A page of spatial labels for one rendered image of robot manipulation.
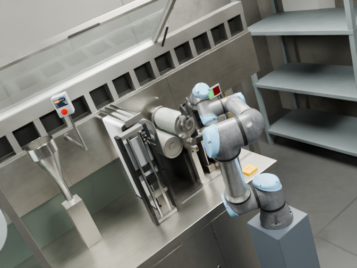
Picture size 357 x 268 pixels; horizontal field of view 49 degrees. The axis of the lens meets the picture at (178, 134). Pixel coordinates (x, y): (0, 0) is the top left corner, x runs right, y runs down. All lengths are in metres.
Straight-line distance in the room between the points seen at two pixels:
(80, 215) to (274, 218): 0.97
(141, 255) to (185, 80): 1.15
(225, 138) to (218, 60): 1.34
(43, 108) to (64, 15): 1.38
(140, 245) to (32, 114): 0.88
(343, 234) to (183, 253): 1.37
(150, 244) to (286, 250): 0.65
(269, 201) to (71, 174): 1.13
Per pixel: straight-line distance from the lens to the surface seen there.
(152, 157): 2.02
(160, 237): 2.06
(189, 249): 2.14
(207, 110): 1.82
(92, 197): 2.44
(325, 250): 3.01
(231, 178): 1.61
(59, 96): 1.89
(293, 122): 4.19
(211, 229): 2.18
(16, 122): 2.20
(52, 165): 2.00
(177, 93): 2.54
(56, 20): 3.43
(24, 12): 3.37
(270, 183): 1.76
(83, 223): 2.16
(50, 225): 2.42
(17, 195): 2.30
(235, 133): 1.43
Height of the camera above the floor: 2.15
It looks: 25 degrees down
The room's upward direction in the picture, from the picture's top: 21 degrees counter-clockwise
